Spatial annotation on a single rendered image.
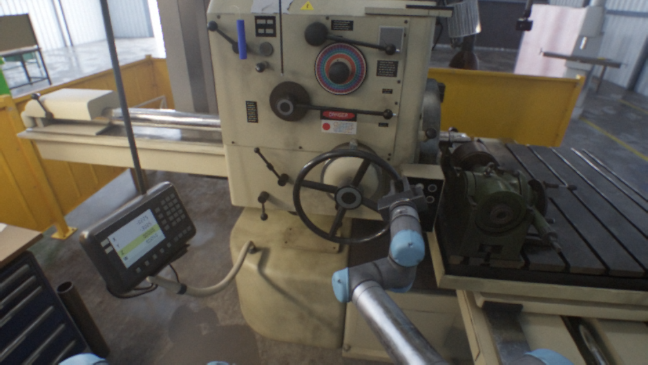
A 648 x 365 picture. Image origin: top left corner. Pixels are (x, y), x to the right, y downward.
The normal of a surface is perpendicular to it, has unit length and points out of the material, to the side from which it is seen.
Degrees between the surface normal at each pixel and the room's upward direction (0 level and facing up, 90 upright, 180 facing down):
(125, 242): 71
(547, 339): 0
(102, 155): 90
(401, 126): 90
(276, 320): 90
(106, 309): 0
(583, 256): 0
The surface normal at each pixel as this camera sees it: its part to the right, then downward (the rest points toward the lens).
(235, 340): 0.02, -0.88
